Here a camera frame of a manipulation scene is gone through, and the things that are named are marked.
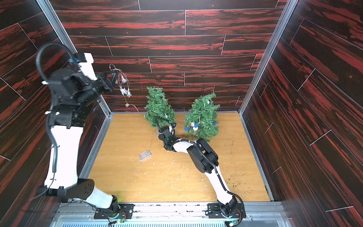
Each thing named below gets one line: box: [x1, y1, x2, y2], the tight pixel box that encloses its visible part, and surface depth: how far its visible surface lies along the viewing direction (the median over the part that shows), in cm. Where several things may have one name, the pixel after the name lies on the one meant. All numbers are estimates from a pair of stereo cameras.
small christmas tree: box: [143, 87, 176, 128], surface depth 82 cm
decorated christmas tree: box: [183, 92, 220, 143], surface depth 83 cm
